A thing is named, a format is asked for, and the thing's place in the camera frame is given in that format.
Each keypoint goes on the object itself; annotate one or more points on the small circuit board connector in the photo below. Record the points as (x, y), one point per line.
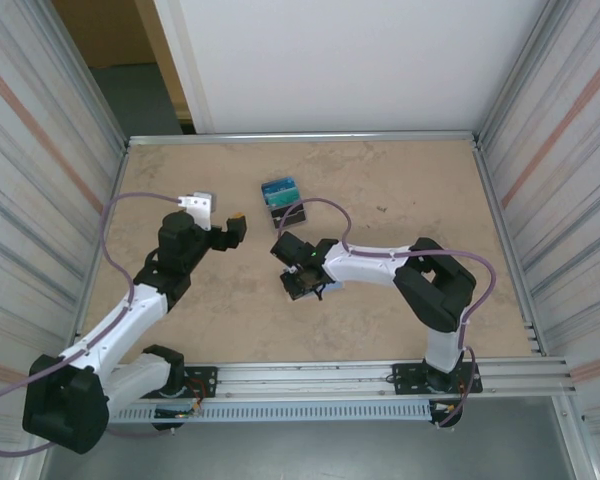
(180, 413)
(447, 409)

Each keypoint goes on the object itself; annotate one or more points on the black VIP card stack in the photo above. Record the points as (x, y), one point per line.
(297, 216)

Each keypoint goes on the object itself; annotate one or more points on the aluminium mounting rail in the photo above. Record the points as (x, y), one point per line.
(305, 375)

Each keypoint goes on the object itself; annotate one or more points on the white door frame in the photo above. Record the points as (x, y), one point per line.
(177, 50)

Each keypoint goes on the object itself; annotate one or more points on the teal card stack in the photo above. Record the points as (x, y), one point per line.
(282, 199)

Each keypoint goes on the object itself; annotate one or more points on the blue card stack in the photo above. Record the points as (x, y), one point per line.
(277, 186)

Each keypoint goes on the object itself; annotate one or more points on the aluminium rear table frame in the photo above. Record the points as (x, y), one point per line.
(305, 137)

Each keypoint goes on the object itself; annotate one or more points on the aluminium table side rail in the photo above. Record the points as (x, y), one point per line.
(116, 190)
(509, 250)

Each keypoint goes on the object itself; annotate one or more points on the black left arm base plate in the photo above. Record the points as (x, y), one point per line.
(205, 375)

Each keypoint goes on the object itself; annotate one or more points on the beige card holder wallet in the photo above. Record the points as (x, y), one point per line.
(336, 287)

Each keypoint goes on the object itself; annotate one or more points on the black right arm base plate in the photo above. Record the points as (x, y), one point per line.
(405, 375)

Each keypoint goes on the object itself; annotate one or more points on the clear acrylic card organizer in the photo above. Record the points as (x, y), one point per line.
(300, 226)

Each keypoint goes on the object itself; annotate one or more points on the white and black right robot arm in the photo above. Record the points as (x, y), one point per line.
(365, 265)

